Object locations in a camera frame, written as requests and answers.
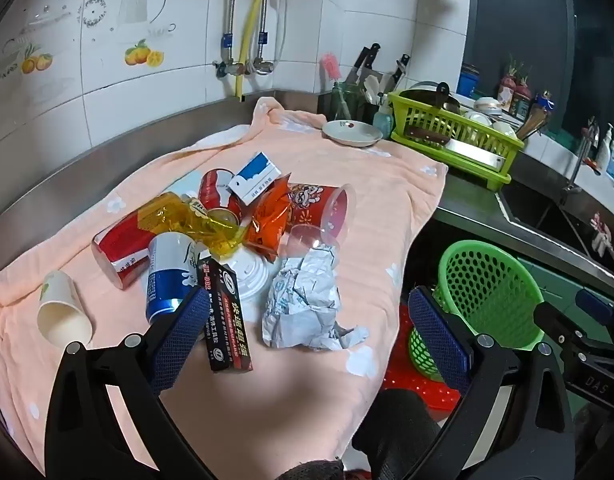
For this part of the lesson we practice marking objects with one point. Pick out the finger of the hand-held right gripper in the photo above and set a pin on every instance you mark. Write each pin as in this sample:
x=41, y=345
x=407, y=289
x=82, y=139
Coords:
x=552, y=317
x=592, y=302

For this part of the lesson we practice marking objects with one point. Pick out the yellow plastic wrapper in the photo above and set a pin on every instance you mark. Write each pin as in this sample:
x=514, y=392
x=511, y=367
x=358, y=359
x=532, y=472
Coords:
x=187, y=217

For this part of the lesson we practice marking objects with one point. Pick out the clear plastic cup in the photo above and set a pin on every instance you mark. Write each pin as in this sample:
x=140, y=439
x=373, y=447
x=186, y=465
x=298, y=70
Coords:
x=307, y=240

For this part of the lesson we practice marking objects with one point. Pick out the silver white wrapper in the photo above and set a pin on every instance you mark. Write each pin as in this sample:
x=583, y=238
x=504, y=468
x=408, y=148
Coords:
x=302, y=300

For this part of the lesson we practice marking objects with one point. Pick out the black red carton box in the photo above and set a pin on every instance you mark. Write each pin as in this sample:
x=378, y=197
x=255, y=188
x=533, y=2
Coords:
x=227, y=320

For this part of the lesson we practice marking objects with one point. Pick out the white plastic lid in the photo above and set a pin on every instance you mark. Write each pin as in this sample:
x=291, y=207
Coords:
x=251, y=272

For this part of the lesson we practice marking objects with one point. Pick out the green soap bottle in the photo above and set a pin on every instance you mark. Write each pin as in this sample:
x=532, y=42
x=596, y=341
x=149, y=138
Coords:
x=384, y=120

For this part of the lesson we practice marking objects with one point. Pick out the person's dark clothing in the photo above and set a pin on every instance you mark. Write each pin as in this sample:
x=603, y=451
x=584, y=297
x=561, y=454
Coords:
x=392, y=435

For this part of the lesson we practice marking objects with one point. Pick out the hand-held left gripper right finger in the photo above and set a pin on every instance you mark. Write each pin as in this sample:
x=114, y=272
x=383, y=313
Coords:
x=437, y=340

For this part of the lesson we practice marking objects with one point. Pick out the green plastic dish rack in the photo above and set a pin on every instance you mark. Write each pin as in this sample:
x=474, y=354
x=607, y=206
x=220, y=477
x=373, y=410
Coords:
x=412, y=110

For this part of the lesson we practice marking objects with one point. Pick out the white plate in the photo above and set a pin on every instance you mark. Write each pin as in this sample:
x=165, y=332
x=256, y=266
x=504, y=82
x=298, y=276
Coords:
x=352, y=132

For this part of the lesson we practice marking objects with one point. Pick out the red white drink can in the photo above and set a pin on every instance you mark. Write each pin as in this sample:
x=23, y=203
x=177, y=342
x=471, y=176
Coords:
x=119, y=247

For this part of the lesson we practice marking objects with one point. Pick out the peach flower-print towel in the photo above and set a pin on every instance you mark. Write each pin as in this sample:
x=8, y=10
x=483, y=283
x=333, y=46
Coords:
x=387, y=185

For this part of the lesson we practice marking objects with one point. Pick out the pink bottle brush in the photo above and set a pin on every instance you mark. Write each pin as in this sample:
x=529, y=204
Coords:
x=332, y=67

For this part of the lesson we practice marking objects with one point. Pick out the red plastic cup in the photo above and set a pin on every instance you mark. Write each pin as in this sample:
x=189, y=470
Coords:
x=317, y=205

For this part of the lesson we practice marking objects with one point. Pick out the red perforated plastic stool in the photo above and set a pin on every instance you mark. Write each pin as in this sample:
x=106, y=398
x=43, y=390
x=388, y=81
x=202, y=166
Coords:
x=412, y=385

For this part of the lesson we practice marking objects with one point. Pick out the white paper cup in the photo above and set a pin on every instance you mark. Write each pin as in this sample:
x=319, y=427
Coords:
x=62, y=312

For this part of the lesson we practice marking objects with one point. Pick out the green perforated waste basket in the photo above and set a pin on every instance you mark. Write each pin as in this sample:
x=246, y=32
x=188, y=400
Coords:
x=487, y=285

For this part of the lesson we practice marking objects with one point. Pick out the metal water valve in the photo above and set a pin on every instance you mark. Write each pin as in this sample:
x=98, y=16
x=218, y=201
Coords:
x=228, y=66
x=262, y=62

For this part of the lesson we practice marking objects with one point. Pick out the green glass jar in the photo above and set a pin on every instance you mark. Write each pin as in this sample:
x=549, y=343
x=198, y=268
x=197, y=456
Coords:
x=346, y=100

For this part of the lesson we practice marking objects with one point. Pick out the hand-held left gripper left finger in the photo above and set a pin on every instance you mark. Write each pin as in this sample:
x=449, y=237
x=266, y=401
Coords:
x=179, y=340

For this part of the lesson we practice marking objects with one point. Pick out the stainless steel sink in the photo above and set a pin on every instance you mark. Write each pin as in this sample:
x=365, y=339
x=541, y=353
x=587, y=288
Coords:
x=547, y=215

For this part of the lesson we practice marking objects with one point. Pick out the blue canister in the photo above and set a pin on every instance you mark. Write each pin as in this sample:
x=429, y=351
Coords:
x=469, y=81

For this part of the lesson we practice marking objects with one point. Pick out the green cabinet door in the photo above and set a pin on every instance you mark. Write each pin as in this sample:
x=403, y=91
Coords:
x=562, y=280

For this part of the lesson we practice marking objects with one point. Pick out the white detergent bottle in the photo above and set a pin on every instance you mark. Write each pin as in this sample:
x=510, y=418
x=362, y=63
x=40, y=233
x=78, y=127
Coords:
x=606, y=150

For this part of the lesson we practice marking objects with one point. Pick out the white blue cigarette box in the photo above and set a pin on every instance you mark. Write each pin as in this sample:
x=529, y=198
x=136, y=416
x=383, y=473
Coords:
x=254, y=175

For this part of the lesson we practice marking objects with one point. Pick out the orange snack packet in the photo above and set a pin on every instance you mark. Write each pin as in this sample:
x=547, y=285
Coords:
x=269, y=220

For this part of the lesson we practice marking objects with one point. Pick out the metal faucet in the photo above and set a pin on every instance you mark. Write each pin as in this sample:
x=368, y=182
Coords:
x=582, y=165

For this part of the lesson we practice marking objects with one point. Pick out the blue white drink can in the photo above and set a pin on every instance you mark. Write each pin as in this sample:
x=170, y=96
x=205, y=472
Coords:
x=167, y=272

